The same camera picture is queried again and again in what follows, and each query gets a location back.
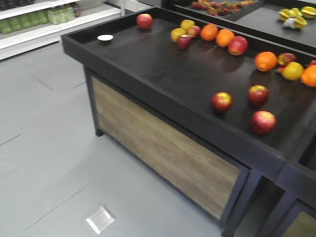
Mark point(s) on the orange middle right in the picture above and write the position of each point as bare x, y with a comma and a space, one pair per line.
224, 37

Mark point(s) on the red apple near front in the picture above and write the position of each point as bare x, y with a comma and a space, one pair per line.
262, 122

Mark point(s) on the metal floor socket plate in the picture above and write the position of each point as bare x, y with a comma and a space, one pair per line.
100, 219

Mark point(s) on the small red apple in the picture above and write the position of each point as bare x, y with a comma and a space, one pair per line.
184, 41

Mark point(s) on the large orange right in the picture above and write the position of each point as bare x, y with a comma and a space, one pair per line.
308, 76

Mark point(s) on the red yellow apple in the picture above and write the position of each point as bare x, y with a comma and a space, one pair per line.
257, 95
221, 102

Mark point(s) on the dark red apple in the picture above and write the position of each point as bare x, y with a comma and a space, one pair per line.
285, 58

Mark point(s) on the white garlic bulb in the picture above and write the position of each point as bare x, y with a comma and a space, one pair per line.
289, 23

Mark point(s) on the red apple beside oranges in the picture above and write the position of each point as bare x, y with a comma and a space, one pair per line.
238, 46

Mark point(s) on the orange middle left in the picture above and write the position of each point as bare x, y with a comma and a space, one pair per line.
209, 32

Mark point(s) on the red yellow apple left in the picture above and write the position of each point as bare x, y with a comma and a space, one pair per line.
221, 102

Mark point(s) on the black wooden display stand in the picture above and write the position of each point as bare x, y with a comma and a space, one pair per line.
155, 100

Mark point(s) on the small white bowl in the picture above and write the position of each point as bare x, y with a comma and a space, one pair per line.
105, 38

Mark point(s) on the red apple far corner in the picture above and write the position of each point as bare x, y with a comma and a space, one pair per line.
144, 21

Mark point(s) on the white supermarket shelf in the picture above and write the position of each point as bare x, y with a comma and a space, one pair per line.
33, 26

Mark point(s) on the orange with navel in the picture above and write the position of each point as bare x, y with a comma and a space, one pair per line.
265, 61

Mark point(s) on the yellow pear left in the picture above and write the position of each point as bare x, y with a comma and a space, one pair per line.
176, 33

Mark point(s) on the red yellow apple right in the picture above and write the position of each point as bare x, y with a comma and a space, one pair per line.
257, 95

